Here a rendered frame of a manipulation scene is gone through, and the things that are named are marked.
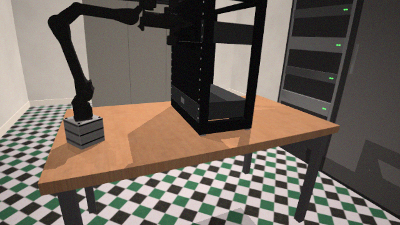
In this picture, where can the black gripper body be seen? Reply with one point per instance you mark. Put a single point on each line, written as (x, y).
(171, 39)

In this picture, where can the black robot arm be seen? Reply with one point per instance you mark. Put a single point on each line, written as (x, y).
(60, 27)

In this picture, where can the black server rack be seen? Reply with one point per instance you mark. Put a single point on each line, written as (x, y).
(193, 94)

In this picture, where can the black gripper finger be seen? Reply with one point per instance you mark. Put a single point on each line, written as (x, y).
(179, 26)
(181, 20)

